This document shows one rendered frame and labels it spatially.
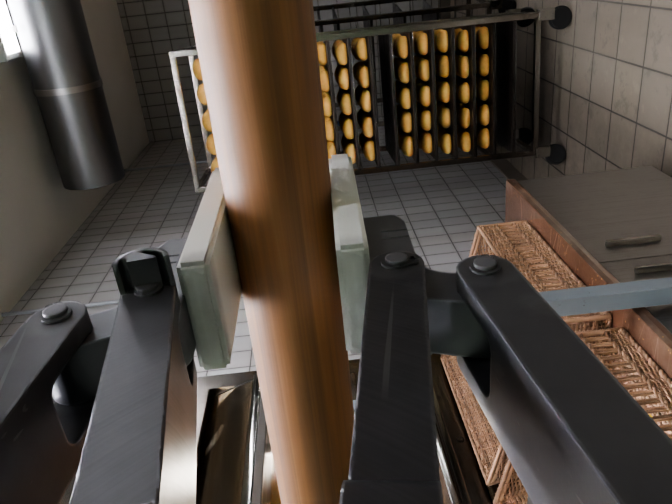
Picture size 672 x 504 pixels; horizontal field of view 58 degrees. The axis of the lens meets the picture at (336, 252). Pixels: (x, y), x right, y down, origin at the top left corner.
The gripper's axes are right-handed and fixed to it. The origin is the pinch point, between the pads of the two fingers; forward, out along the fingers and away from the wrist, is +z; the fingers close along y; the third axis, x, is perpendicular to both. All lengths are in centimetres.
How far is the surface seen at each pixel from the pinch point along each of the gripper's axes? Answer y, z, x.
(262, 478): -21, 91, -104
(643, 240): 78, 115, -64
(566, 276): 58, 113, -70
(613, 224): 77, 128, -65
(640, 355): 59, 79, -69
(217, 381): -42, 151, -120
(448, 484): 24, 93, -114
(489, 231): 48, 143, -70
